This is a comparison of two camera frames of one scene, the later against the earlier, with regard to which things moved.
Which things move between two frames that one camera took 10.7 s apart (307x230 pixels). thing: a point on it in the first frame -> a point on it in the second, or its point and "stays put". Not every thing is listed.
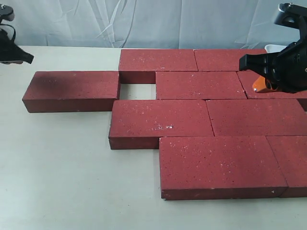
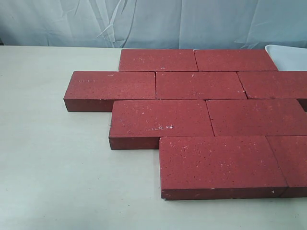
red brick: [59, 91] -> [96, 91]
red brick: [199, 85] stays put
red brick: [257, 117] stays put
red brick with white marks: [139, 124] stays put
